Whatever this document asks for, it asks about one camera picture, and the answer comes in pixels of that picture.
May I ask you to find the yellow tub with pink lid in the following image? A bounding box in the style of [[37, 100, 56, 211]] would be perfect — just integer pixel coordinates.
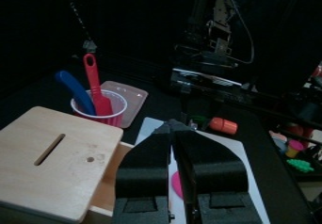
[[285, 139, 305, 159]]

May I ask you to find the pink flat dough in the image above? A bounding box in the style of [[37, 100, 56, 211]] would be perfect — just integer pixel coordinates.
[[169, 170, 184, 200]]

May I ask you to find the orange dough tub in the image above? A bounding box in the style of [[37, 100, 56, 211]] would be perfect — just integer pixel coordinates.
[[208, 117, 239, 136]]

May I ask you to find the grey cable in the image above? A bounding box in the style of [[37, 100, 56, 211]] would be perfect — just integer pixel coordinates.
[[223, 0, 256, 66]]

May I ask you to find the green bumpy toy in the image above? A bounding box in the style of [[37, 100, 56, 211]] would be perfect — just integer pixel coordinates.
[[287, 158, 315, 174]]

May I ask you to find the wooden drawer box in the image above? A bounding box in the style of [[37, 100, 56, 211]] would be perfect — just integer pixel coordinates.
[[0, 105, 136, 224]]

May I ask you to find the red plastic spatula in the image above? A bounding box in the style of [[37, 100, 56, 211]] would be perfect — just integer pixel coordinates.
[[81, 53, 114, 117]]

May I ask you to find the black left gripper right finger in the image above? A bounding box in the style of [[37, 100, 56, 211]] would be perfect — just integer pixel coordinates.
[[168, 119, 264, 224]]

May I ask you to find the blue plastic utensil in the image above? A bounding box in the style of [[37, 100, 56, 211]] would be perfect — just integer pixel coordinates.
[[53, 70, 97, 116]]

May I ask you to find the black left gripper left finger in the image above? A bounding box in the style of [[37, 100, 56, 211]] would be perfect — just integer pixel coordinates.
[[110, 122, 172, 224]]

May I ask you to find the red plastic cup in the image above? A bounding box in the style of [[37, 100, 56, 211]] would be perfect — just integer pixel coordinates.
[[69, 88, 128, 128]]

